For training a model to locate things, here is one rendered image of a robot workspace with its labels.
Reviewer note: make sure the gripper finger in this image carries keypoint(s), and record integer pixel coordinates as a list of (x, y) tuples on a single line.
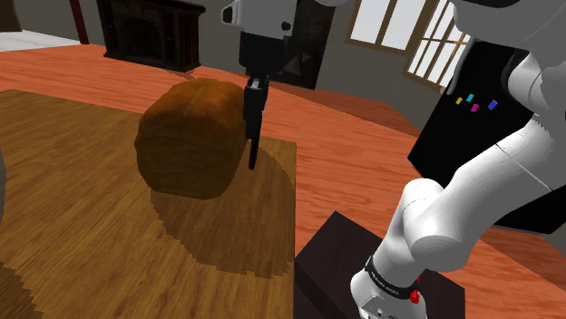
[(254, 115)]

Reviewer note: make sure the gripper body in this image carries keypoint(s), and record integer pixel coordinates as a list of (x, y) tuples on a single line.
[(261, 55)]

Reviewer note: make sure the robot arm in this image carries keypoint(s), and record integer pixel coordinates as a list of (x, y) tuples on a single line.
[(464, 199)]

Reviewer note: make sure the dark tall cabinet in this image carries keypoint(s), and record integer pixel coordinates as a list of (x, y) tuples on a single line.
[(311, 48)]

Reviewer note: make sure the brown bread loaf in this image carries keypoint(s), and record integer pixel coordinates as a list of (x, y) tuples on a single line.
[(190, 137)]

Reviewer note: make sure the dark fireplace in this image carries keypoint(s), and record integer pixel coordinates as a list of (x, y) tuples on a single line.
[(150, 33)]

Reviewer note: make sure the dark robot stand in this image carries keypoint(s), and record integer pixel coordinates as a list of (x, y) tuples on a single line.
[(336, 260)]

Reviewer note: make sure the wooden framed lattice window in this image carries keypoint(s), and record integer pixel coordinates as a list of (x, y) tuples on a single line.
[(435, 59)]

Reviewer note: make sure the brown wooden table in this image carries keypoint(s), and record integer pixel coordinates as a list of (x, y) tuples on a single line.
[(70, 185)]

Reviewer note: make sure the black fridge with coloured magnets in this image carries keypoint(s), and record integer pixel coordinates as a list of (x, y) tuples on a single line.
[(473, 145)]

